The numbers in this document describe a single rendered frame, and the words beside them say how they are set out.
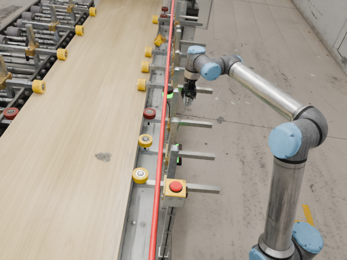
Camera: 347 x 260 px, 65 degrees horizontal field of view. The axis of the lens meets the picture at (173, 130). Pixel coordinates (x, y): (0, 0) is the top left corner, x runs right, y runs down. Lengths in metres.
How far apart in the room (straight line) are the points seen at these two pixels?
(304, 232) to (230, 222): 1.03
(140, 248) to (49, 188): 0.53
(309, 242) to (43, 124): 1.48
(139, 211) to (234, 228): 1.01
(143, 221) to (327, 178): 2.08
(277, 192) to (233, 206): 1.38
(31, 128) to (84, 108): 0.33
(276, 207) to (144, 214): 0.74
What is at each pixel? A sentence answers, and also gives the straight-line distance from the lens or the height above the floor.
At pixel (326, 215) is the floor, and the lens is 2.83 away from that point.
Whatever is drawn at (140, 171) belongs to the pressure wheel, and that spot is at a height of 0.90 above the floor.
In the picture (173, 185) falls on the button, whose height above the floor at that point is 1.23.
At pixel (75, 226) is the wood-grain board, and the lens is 1.26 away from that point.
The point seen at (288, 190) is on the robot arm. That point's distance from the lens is 1.12.
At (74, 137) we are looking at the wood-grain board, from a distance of 1.60.
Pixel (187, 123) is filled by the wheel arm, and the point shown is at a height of 0.86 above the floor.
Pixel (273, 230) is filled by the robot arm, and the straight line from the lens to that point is 1.25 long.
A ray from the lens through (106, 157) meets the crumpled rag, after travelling 1.45.
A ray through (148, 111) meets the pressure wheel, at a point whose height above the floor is 0.91.
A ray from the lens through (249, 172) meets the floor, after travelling 2.79.
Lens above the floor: 1.99
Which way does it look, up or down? 41 degrees down
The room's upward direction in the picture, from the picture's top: 8 degrees clockwise
